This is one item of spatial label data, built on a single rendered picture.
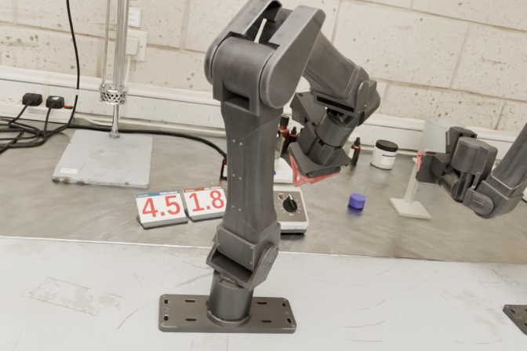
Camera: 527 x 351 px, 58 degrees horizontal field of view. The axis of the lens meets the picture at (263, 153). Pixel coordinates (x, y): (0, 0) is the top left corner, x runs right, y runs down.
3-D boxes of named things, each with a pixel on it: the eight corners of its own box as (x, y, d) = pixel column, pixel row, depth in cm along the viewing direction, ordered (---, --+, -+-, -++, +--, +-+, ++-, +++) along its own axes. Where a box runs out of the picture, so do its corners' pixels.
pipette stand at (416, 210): (430, 219, 116) (447, 171, 111) (399, 215, 114) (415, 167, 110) (418, 204, 123) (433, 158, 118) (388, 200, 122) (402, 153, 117)
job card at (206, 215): (231, 215, 100) (234, 197, 98) (193, 221, 94) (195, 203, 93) (218, 201, 104) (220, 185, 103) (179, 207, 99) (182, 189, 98)
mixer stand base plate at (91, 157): (148, 188, 104) (148, 184, 104) (50, 180, 99) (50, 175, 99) (152, 139, 131) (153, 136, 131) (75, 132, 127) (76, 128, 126)
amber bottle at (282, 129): (287, 151, 142) (295, 117, 138) (282, 155, 138) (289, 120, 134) (274, 147, 144) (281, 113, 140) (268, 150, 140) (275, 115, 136)
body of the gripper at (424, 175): (421, 151, 105) (435, 163, 98) (464, 157, 107) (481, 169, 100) (413, 178, 107) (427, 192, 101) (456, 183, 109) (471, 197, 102)
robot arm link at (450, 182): (444, 159, 99) (459, 172, 93) (470, 163, 100) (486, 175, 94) (434, 189, 102) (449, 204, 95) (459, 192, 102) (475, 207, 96)
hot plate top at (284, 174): (299, 183, 101) (300, 179, 101) (245, 181, 98) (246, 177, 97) (282, 161, 112) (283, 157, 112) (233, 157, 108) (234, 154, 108)
